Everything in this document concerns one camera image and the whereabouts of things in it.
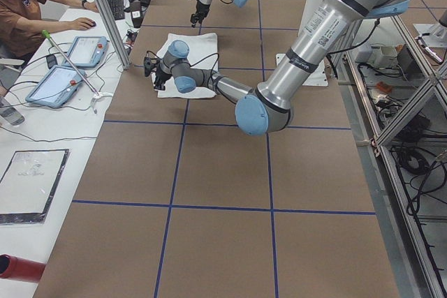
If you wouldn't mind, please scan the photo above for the black smartphone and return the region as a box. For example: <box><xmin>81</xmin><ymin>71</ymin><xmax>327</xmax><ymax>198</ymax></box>
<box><xmin>45</xmin><ymin>54</ymin><xmax>58</xmax><ymax>69</ymax></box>

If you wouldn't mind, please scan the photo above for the upper blue teach pendant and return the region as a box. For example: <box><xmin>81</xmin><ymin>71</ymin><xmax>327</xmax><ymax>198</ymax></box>
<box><xmin>66</xmin><ymin>36</ymin><xmax>108</xmax><ymax>68</ymax></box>

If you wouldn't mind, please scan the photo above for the red cylinder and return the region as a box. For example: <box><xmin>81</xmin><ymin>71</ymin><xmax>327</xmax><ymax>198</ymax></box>
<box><xmin>1</xmin><ymin>254</ymin><xmax>46</xmax><ymax>283</ymax></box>

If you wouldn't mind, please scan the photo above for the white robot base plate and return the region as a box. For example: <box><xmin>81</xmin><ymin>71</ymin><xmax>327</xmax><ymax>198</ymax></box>
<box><xmin>303</xmin><ymin>61</ymin><xmax>328</xmax><ymax>87</ymax></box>

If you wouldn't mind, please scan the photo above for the clear bag with black border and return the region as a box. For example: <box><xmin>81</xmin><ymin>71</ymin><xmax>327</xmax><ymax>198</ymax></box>
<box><xmin>1</xmin><ymin>149</ymin><xmax>69</xmax><ymax>225</ymax></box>

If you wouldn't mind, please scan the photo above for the aluminium frame post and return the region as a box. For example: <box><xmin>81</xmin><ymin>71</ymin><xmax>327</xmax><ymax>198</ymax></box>
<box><xmin>95</xmin><ymin>0</ymin><xmax>131</xmax><ymax>70</ymax></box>

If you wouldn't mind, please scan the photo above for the black keyboard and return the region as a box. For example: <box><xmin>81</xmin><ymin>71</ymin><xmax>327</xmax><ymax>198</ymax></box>
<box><xmin>107</xmin><ymin>0</ymin><xmax>125</xmax><ymax>20</ymax></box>

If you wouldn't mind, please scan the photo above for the lower blue teach pendant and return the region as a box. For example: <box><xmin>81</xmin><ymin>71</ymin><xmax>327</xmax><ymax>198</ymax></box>
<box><xmin>25</xmin><ymin>65</ymin><xmax>83</xmax><ymax>108</ymax></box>

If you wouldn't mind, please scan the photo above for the aluminium table frame rail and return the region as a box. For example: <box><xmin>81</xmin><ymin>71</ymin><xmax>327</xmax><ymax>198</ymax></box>
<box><xmin>342</xmin><ymin>15</ymin><xmax>447</xmax><ymax>298</ymax></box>

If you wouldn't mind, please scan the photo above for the white long-sleeve printed shirt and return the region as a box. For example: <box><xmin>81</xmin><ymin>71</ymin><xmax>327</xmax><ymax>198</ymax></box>
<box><xmin>156</xmin><ymin>32</ymin><xmax>219</xmax><ymax>99</ymax></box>

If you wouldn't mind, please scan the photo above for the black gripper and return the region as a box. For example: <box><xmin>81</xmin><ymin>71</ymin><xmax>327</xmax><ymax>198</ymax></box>
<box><xmin>143</xmin><ymin>52</ymin><xmax>171</xmax><ymax>91</ymax></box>
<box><xmin>190</xmin><ymin>0</ymin><xmax>210</xmax><ymax>27</ymax></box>

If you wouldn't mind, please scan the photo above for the person in brown shirt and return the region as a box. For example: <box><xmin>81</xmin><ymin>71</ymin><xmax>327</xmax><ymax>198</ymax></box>
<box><xmin>1</xmin><ymin>0</ymin><xmax>98</xmax><ymax>62</ymax></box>

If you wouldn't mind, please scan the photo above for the blue teach pendant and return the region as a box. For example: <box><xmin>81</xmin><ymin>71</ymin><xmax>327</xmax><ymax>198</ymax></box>
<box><xmin>25</xmin><ymin>65</ymin><xmax>83</xmax><ymax>108</ymax></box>
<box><xmin>66</xmin><ymin>36</ymin><xmax>108</xmax><ymax>68</ymax></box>

